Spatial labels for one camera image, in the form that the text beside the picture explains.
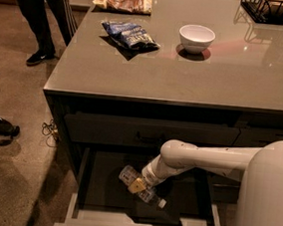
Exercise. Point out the clear plastic water bottle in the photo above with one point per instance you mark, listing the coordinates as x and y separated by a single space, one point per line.
149 196

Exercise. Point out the white ceramic bowl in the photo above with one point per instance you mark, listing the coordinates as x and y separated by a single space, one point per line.
195 39

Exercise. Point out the standing person black trousers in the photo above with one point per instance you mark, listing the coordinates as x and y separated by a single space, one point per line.
35 13

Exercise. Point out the open middle drawer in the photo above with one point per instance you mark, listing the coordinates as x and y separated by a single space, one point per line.
195 198

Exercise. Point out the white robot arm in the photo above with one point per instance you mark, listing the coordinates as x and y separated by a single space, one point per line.
260 199

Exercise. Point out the black wire basket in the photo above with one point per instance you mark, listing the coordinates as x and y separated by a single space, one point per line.
264 11

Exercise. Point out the brown snack bag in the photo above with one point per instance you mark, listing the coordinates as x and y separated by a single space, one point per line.
128 6

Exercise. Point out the blue chip bag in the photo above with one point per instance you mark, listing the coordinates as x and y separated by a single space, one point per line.
131 36

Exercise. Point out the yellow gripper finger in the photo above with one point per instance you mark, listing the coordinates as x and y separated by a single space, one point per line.
137 186

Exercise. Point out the closed top drawer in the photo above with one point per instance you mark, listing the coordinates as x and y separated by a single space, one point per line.
143 132

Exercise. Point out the right cabinet drawers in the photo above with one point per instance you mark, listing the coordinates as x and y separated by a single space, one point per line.
244 129

